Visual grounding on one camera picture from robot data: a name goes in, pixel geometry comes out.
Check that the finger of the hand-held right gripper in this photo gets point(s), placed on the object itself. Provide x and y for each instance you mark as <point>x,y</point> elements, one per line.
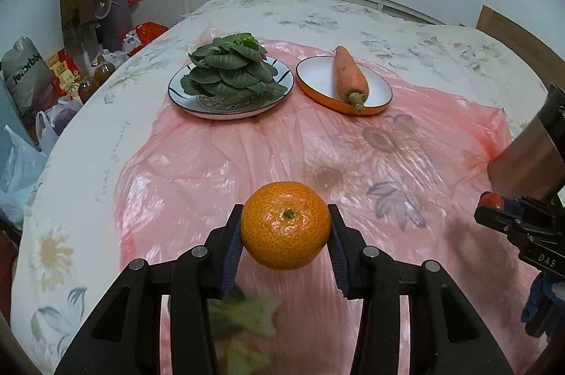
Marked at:
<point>525,216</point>

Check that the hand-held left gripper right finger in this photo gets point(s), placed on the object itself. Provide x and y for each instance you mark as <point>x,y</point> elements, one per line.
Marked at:
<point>340,264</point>

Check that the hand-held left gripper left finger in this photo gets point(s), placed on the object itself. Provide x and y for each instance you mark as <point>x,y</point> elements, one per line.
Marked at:
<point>231,260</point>

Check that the dimpled mandarin orange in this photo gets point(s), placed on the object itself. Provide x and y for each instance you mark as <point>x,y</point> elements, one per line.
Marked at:
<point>284,227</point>

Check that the person's right hand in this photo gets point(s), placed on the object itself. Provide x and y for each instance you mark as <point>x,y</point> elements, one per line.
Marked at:
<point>536,304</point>

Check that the bok choy leaf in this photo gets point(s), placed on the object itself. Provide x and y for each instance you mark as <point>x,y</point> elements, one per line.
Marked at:
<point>242,357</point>
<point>247,313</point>

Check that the pink plastic sheet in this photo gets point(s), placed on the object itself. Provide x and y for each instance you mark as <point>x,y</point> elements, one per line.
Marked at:
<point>265,154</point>

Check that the patterned white plate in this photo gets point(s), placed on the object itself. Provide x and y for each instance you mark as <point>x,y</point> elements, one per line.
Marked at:
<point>282,81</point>

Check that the orange rimmed plate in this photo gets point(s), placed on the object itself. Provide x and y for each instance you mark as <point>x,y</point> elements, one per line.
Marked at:
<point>318,79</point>

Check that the carrot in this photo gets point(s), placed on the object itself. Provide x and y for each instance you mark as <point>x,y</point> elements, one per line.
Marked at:
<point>348,77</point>

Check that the bok choy pile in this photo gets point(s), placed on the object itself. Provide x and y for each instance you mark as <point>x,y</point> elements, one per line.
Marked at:
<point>231,68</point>

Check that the white plastic bag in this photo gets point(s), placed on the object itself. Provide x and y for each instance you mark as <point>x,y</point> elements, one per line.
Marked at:
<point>57,121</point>

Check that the brown bottles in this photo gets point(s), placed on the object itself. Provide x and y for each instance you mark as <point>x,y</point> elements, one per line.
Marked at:
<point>95,79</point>

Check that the red and white bag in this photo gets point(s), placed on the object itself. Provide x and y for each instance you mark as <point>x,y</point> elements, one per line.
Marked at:
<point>143,33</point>

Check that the yellow and red box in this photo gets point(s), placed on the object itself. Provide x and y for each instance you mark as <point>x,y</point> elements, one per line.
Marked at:
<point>62,72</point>

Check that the floral bedsheet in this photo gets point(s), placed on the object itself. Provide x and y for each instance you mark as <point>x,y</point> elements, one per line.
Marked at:
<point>309,8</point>

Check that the white printed sack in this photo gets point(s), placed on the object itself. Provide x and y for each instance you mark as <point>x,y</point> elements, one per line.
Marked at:
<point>26,70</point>

